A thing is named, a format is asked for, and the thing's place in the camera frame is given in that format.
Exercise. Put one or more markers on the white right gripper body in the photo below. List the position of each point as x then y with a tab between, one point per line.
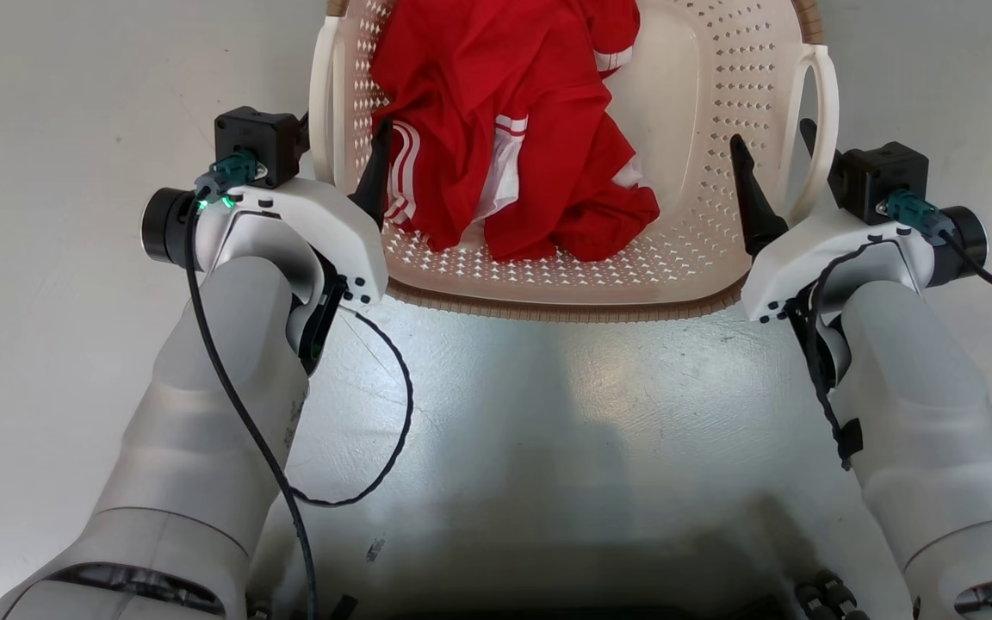
806	254

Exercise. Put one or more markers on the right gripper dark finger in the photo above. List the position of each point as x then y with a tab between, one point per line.
813	146
756	215

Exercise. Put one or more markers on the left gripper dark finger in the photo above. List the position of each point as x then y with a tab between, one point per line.
375	185
302	138

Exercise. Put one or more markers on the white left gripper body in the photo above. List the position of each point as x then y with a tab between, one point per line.
328	220

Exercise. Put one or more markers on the beige perforated plastic laundry basket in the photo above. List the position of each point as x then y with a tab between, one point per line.
707	129

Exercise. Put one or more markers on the dark robot base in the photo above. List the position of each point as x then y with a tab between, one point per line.
832	598

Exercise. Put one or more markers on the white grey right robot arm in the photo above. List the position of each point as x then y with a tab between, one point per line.
918	413

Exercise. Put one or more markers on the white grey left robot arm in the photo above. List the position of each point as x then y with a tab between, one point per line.
220	396

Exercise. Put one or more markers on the red garment with white stripes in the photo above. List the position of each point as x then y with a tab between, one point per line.
539	112

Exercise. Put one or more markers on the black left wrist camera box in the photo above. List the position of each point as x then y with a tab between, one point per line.
255	133

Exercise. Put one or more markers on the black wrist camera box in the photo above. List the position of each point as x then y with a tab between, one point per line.
255	133
879	172

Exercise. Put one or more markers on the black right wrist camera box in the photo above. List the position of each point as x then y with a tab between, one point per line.
879	172

